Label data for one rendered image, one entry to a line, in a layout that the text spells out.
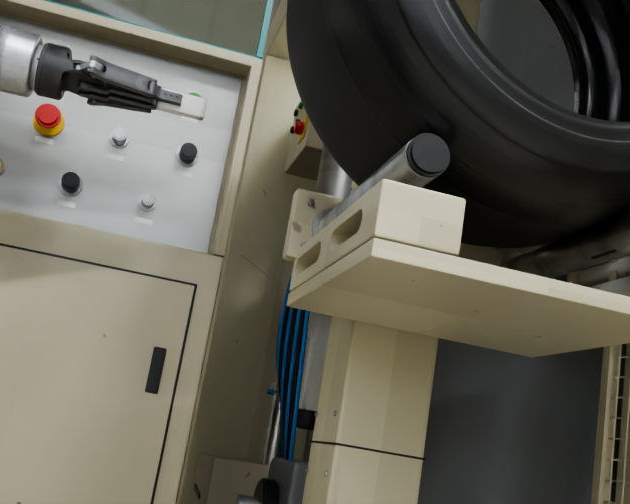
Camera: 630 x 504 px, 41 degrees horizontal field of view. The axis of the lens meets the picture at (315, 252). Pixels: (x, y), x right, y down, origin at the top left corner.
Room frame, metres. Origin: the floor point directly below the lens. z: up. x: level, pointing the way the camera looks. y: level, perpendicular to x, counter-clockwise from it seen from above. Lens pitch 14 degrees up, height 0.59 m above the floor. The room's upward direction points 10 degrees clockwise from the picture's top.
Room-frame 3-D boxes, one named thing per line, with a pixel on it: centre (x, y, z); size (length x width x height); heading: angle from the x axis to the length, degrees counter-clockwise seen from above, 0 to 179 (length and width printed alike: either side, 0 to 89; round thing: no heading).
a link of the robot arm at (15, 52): (1.09, 0.45, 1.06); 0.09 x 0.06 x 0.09; 13
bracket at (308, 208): (1.14, -0.15, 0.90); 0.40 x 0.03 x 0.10; 103
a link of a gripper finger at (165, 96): (1.11, 0.25, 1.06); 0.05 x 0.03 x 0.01; 103
